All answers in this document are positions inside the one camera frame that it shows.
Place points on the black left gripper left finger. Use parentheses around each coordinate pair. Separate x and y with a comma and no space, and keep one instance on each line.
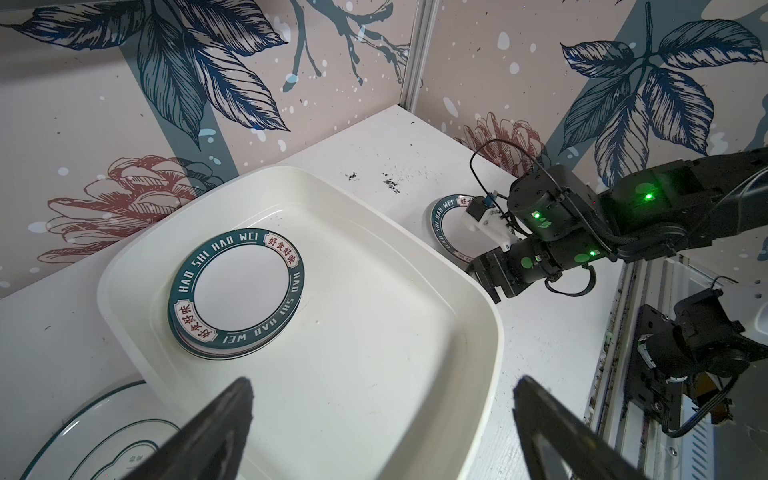
(211,445)

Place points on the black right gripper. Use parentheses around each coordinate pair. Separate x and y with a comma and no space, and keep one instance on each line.
(563,216)

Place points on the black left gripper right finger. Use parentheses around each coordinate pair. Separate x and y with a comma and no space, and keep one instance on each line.
(556,444)

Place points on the green rim plate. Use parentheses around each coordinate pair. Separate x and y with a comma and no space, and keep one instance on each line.
(448,233)
(235,293)

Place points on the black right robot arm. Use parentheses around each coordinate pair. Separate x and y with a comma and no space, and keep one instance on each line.
(654,213)

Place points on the white plastic bin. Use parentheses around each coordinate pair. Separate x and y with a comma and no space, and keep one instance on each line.
(386,371)

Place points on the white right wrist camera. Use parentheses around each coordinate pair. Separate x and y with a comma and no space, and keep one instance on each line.
(481,214)

